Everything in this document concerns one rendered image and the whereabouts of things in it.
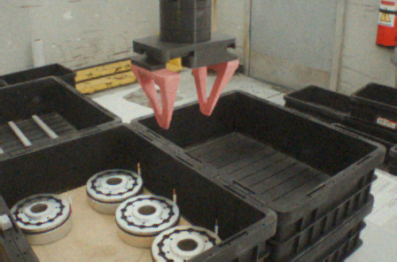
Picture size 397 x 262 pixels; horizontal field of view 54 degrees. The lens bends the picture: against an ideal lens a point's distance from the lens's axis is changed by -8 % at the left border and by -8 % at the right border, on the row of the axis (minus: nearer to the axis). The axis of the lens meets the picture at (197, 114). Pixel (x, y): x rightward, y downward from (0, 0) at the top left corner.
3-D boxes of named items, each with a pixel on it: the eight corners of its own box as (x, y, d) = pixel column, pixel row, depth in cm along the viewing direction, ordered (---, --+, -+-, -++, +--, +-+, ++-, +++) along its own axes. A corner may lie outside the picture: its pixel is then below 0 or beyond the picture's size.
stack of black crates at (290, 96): (361, 157, 228) (371, 102, 215) (335, 176, 210) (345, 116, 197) (307, 135, 256) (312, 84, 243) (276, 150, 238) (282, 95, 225)
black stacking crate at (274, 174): (376, 203, 74) (388, 150, 70) (274, 279, 57) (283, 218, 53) (235, 134, 103) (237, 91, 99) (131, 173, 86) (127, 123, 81)
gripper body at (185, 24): (131, 56, 46) (128, -11, 43) (201, 42, 52) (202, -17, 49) (165, 68, 41) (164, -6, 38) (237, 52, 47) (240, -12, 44)
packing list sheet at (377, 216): (424, 189, 97) (424, 188, 97) (385, 230, 83) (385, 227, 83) (321, 147, 120) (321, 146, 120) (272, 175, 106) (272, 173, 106)
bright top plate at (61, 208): (77, 220, 63) (77, 217, 63) (16, 239, 58) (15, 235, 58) (59, 190, 71) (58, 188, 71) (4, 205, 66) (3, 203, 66)
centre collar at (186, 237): (212, 249, 57) (212, 245, 56) (184, 264, 54) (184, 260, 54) (190, 232, 60) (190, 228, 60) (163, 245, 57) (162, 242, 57)
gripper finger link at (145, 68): (131, 122, 49) (128, 45, 45) (179, 108, 53) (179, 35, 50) (165, 143, 44) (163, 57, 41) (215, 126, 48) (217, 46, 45)
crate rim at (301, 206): (387, 158, 71) (390, 147, 70) (282, 230, 53) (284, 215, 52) (237, 97, 99) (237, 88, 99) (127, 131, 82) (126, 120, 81)
